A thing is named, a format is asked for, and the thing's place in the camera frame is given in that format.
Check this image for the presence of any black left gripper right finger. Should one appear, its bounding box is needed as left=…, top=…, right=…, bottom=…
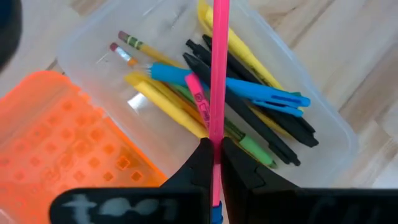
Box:
left=221, top=136, right=299, bottom=224

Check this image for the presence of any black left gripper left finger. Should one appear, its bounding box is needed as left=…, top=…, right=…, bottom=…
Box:
left=161, top=138, right=216, bottom=224

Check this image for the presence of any green pen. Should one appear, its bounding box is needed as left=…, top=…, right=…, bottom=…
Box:
left=169, top=83, right=278, bottom=169

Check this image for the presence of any pink highlighter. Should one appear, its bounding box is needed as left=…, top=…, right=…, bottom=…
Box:
left=184, top=73, right=212, bottom=130

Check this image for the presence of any yellow pen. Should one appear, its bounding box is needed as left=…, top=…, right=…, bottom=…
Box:
left=124, top=71, right=210, bottom=140
left=197, top=0, right=295, bottom=138

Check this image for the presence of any pink pen blue tip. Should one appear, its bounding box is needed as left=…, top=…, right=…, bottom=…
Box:
left=208, top=0, right=231, bottom=224

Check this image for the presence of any yellow pencil green ferrule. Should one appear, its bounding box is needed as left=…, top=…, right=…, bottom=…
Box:
left=117, top=30, right=187, bottom=70

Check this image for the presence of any orange pencil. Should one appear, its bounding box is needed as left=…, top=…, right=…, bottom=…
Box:
left=108, top=42, right=140, bottom=67

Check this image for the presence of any clear plastic supply box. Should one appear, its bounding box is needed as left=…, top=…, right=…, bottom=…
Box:
left=57, top=0, right=358, bottom=190

